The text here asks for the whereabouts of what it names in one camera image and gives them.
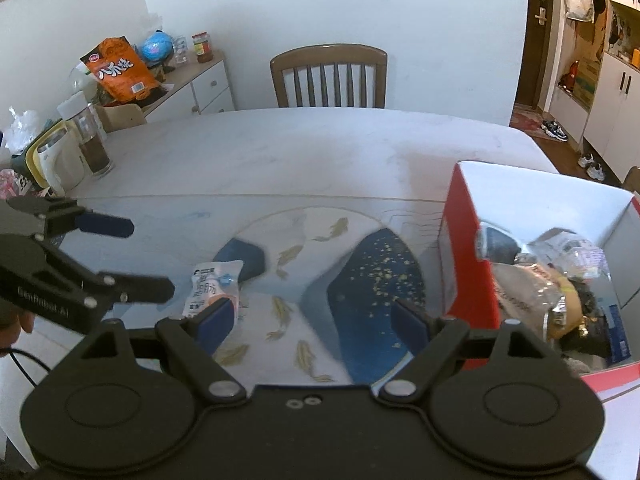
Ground white sausage snack pouch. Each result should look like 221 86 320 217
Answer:
182 260 243 320

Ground silver foil bag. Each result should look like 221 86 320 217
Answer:
491 263 560 342

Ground white patterned plastic bag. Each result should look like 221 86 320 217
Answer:
474 221 535 264

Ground pink white snack packet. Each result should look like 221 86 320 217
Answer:
527 228 611 280

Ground blue white carton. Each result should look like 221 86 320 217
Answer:
597 299 631 367

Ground person's left hand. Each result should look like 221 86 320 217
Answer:
0 300 36 349

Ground glass bottle with dark liquid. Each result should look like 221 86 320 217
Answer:
58 91 112 176

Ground orange snack bag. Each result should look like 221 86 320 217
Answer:
80 36 165 107

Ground white side cabinet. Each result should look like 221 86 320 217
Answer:
94 49 237 134

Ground blue globe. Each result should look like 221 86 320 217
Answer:
138 29 174 68

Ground red lidded sauce jar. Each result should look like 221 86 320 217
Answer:
192 32 214 63

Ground red cardboard box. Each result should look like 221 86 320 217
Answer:
437 160 640 396

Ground wooden chair beside box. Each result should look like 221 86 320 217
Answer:
622 166 640 194

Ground wooden chair at far side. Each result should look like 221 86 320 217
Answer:
270 44 387 108

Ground brown door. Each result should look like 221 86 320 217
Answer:
514 0 562 112

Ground wall cabinet shelving unit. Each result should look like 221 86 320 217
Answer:
547 0 639 181

